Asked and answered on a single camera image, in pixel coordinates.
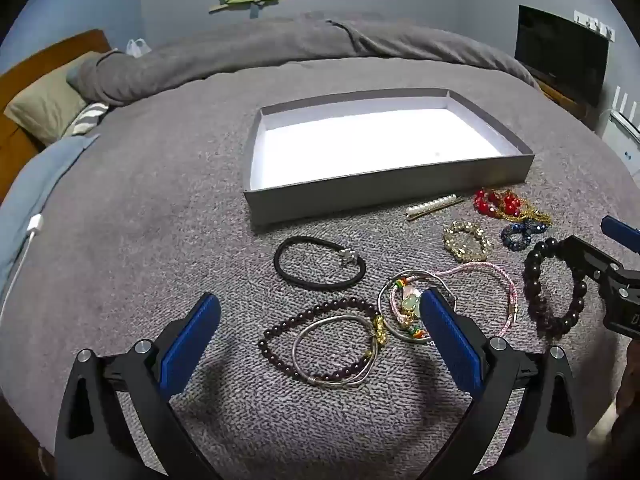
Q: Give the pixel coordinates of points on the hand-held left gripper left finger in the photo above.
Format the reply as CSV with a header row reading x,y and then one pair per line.
x,y
190,340

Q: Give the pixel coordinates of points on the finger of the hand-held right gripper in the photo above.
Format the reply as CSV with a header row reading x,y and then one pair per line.
x,y
622,235
582,257

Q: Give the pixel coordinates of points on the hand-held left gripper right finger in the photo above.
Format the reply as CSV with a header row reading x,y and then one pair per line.
x,y
450,340

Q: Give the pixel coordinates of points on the silver bangle with colourful beads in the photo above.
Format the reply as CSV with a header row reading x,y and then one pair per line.
x,y
398,284

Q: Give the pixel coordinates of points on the plain silver bangle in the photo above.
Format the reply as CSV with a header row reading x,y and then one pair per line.
x,y
315,382

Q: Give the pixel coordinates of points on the grey cardboard box tray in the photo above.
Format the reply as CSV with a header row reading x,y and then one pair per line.
x,y
375,145

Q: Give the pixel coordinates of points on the white cabinet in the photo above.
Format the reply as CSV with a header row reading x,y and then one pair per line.
x,y
622,145

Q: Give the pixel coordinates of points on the grey bedspread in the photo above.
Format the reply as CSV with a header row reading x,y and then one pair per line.
x,y
150,235

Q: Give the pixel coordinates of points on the white router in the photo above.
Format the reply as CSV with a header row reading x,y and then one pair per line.
x,y
625,105

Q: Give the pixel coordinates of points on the pearl hair clip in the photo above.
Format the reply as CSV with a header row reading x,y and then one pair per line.
x,y
425,207

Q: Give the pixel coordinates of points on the wooden television stand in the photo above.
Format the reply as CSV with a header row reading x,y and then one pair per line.
x,y
565,102

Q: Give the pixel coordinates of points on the black television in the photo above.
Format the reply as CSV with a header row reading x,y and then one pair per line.
x,y
560,55

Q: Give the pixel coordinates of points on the striped pillow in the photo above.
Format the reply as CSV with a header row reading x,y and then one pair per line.
x,y
87,117

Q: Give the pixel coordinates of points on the olive pillow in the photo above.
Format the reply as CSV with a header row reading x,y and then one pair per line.
x,y
45,100

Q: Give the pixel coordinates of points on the grey duvet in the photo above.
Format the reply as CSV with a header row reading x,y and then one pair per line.
x,y
250,50

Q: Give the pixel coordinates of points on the white plastic bag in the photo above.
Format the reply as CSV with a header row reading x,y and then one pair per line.
x,y
136,48

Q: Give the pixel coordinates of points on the wooden headboard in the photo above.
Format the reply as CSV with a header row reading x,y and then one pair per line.
x,y
30,65

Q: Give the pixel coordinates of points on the white wall sockets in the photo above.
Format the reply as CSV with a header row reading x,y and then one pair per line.
x,y
595,22

